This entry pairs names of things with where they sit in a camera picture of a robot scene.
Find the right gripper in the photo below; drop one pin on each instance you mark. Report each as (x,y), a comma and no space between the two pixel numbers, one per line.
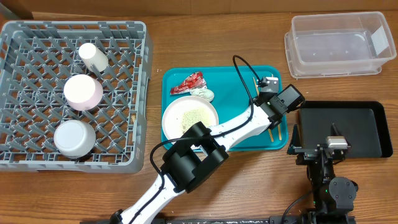
(315,149)

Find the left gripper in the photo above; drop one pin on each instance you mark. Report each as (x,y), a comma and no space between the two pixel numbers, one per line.
(256,99)

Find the white cup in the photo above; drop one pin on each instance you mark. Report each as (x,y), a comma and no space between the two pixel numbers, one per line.
(92,56)

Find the small white bowl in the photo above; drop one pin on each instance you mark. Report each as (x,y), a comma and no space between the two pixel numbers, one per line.
(83,92)

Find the grey metal bowl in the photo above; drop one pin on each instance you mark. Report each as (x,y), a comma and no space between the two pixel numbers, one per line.
(74,138)

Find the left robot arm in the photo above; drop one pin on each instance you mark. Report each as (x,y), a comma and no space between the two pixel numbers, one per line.
(195,156)

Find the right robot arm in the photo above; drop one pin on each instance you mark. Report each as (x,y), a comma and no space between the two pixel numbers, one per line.
(333,197)

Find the teal serving tray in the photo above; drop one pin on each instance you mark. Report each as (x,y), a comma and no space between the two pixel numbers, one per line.
(230,100)

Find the black plastic tray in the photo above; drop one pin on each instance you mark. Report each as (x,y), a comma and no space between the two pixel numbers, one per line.
(362,123)

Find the crumpled white tissue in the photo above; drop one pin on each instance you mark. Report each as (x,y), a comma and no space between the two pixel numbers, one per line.
(204,93)

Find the red snack wrapper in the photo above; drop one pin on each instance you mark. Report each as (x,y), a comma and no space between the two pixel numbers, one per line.
(193,81)

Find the large white dinner plate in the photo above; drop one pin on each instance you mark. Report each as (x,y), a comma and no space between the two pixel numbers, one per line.
(183,113)

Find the clear plastic container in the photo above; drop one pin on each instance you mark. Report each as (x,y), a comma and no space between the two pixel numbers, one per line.
(372,25)

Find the grey plastic dish rack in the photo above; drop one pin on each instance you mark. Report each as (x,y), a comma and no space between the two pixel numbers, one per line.
(37,59)

